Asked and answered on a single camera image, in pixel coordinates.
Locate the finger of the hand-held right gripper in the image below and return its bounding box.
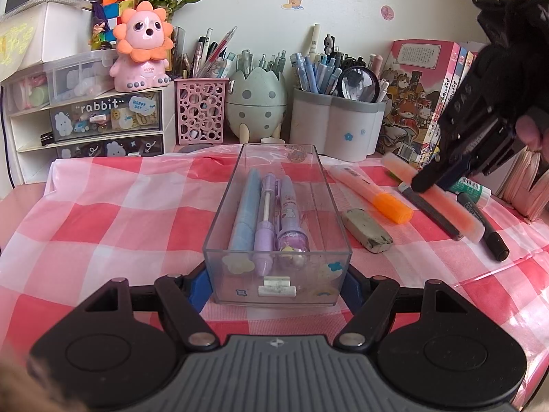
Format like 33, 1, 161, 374
442, 167, 473, 191
411, 157, 469, 194

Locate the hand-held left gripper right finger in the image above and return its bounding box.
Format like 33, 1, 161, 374
334, 262, 469, 350

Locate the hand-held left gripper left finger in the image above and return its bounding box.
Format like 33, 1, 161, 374
81, 262, 219, 349

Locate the clear pencil lead case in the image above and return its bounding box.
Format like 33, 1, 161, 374
398, 181, 466, 241

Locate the peach highlighter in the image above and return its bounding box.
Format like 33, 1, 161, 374
382, 152, 487, 243

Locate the orange highlighter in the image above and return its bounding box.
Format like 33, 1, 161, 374
328, 165, 414, 224

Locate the black marker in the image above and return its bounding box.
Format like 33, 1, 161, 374
457, 192, 510, 262

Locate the light blue pen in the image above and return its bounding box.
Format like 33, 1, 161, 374
227, 169, 262, 252

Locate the purple cartoon pen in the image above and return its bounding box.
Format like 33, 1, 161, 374
274, 176, 310, 267

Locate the thin purple mechanical pencil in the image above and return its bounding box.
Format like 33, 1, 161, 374
253, 174, 279, 277

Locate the clear plastic pen tray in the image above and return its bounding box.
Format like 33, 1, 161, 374
202, 143, 352, 307

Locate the person's right forearm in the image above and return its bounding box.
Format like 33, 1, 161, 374
472, 0, 549, 114

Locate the person's right hand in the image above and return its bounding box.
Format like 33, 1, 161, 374
515, 109, 549, 152

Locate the green label glue stick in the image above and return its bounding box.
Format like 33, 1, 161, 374
450, 176, 492, 207

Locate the grey white eraser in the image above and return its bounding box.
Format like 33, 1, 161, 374
342, 208, 394, 253

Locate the row of paper workbooks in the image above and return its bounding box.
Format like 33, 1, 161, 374
493, 144, 549, 220

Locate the small white plastic piece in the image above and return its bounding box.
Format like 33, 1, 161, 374
258, 277, 297, 298

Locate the pink checkered tablecloth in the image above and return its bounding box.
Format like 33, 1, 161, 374
0, 152, 549, 412

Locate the flower shaped white pen holder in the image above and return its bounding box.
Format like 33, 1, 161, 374
289, 87, 387, 161

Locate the black magnifying glass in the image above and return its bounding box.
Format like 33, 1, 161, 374
339, 65, 381, 104

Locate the bunch of pens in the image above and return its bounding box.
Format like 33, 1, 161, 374
289, 23, 393, 104
234, 49, 288, 75
180, 26, 238, 80

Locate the white drawer organizer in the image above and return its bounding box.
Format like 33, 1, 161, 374
2, 86, 176, 185

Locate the pink perforated pen holder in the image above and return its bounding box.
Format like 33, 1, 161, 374
174, 77, 230, 146

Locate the green egg shaped pen holder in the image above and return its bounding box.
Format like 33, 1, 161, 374
225, 66, 289, 143

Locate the clear plastic storage box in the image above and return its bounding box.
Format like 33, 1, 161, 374
2, 49, 121, 114

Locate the pink lion toy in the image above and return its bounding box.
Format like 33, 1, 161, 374
109, 1, 174, 93

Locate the colourful puzzle cube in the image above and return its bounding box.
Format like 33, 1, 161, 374
90, 0, 138, 50

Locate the white cardboard box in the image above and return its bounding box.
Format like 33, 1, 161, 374
0, 0, 93, 82

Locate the black wall cable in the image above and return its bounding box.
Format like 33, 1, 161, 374
0, 81, 13, 190

